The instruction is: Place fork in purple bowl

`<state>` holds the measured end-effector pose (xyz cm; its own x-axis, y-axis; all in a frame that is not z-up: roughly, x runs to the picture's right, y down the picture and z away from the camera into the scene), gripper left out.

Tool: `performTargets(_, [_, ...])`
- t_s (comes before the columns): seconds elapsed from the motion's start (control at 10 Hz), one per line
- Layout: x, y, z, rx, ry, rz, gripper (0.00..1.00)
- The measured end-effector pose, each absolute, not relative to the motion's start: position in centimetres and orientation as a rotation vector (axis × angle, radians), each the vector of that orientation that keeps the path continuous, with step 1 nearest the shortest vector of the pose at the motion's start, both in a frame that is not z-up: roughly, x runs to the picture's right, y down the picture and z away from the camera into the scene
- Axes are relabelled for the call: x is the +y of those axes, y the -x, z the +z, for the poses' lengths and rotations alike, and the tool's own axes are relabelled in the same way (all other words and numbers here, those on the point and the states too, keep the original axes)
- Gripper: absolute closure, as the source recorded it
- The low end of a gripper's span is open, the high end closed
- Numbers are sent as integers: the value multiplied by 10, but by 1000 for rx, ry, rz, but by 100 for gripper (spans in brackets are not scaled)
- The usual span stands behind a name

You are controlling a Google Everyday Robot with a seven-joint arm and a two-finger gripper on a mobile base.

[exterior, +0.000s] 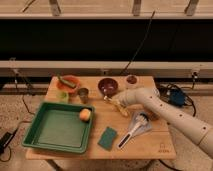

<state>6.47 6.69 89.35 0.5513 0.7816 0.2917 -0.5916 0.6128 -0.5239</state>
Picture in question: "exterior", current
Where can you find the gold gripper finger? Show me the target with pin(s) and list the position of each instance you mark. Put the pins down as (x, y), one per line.
(117, 104)

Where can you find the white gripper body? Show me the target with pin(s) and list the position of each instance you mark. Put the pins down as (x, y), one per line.
(125, 98)

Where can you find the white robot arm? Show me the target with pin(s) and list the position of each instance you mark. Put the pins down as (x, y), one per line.
(197, 131)

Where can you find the purple bowl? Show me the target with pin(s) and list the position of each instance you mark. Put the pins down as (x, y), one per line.
(108, 87)

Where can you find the white cup with brown content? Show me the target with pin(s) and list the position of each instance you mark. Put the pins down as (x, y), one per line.
(131, 82)

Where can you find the white dish brush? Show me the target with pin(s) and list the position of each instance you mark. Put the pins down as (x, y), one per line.
(141, 120)

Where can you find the wooden table board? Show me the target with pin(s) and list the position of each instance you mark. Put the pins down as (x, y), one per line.
(154, 144)

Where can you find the yellow orange fruit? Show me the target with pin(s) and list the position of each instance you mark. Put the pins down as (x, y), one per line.
(84, 115)

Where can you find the metal cup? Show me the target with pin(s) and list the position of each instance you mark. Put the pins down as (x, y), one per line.
(83, 95)

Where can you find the green sponge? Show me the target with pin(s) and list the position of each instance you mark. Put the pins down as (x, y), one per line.
(107, 138)

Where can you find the blue power box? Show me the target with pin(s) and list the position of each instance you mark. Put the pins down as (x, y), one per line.
(177, 98)

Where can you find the orange plate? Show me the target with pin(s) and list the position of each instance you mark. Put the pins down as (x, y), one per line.
(66, 88)

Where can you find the light green cup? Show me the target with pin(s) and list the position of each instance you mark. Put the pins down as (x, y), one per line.
(62, 96)

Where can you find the green pepper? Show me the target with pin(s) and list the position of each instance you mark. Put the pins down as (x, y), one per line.
(65, 82)

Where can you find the green plastic tray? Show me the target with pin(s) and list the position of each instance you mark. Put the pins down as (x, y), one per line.
(57, 127)

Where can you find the black power adapter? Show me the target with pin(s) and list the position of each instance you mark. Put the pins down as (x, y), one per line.
(4, 140)

